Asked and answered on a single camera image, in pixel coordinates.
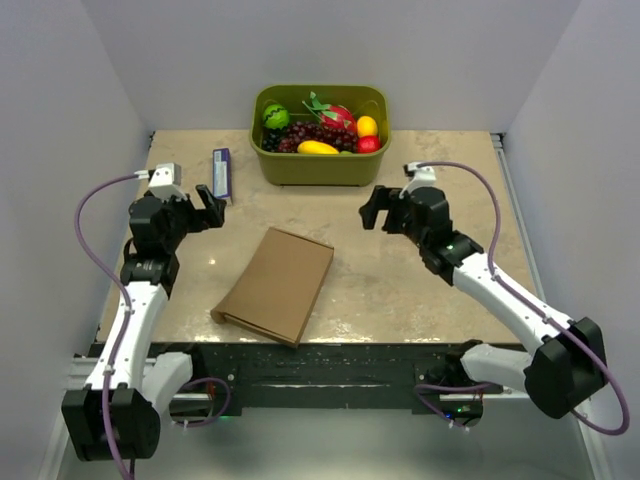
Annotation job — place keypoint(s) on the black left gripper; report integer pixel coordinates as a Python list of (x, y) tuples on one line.
[(201, 219)]

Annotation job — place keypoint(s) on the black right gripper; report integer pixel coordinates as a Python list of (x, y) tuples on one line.
[(383, 199)]

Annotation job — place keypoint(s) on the brown cardboard box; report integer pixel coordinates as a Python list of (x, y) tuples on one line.
[(276, 294)]

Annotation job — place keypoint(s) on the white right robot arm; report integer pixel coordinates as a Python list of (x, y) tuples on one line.
[(558, 367)]

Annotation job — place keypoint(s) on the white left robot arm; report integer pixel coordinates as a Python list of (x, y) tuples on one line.
[(116, 414)]

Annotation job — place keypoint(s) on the purple toothpaste box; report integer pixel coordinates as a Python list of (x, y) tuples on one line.
[(222, 174)]

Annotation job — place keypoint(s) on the red toy apple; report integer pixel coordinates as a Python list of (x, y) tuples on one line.
[(368, 144)]

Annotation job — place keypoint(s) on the purple toy grape bunch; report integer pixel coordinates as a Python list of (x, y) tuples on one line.
[(339, 138)]

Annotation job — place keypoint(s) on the yellow toy lemon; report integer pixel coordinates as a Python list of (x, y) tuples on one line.
[(366, 126)]

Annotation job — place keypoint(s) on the olive green plastic bin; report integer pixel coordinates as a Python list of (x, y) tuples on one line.
[(343, 169)]

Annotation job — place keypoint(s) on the yellow toy mango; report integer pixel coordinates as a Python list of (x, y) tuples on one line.
[(313, 147)]

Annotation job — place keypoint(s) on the dark blue toy grapes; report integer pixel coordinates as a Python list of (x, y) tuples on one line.
[(271, 140)]

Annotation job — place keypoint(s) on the pink toy dragon fruit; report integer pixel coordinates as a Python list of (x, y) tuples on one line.
[(329, 115)]

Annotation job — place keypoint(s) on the green toy watermelon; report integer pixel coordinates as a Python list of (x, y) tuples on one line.
[(276, 117)]

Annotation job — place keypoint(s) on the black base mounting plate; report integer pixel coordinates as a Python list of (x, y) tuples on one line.
[(323, 376)]

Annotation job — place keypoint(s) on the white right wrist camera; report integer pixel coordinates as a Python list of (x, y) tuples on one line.
[(419, 174)]

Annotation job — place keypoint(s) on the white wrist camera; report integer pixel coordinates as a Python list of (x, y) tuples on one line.
[(165, 182), (419, 174)]

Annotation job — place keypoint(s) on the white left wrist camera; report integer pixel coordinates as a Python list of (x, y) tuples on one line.
[(165, 182)]

